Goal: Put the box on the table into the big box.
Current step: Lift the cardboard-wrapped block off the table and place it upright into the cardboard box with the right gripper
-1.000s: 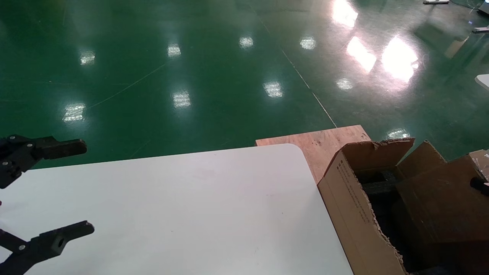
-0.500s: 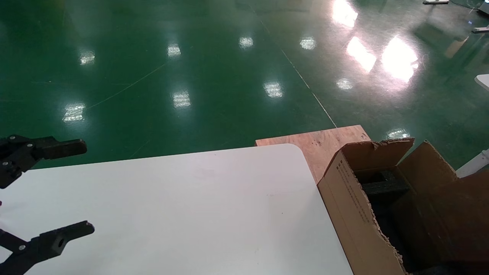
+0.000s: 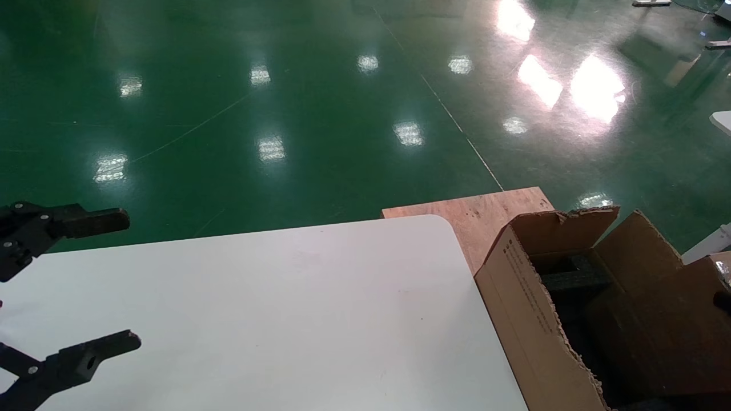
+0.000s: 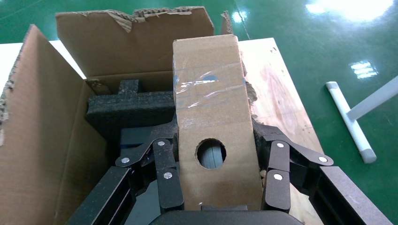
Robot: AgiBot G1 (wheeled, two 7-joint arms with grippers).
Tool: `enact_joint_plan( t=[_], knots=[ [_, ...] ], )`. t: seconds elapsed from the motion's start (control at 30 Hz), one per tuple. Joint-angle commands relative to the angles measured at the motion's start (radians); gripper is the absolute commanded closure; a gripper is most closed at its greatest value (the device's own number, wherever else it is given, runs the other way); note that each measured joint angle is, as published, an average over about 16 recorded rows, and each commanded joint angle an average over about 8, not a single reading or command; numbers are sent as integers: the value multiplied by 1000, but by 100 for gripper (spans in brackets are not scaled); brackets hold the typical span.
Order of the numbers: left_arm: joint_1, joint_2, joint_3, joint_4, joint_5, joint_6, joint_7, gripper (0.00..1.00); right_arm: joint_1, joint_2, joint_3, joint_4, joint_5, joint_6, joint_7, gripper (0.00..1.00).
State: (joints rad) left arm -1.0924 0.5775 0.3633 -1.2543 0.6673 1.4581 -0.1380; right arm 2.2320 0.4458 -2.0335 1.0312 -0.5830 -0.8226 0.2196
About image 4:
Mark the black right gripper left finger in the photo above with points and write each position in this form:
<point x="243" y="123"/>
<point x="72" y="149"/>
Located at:
<point x="164" y="161"/>

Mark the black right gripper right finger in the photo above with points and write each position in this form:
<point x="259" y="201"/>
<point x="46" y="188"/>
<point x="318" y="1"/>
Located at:
<point x="280" y="161"/>

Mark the small cardboard box with hole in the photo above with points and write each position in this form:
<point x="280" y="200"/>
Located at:
<point x="211" y="108"/>

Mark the big open cardboard box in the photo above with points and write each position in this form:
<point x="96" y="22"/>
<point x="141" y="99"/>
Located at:
<point x="46" y="124"/>

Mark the grey-blue block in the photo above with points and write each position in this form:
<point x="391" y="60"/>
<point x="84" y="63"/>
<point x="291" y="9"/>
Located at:
<point x="135" y="136"/>

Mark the black foam insert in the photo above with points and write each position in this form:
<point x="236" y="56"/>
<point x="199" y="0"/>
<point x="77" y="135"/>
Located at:
<point x="130" y="107"/>

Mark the wooden plywood board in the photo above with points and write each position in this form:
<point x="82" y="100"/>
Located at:
<point x="280" y="93"/>

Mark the white metal stand foot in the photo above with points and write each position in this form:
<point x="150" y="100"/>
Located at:
<point x="351" y="124"/>

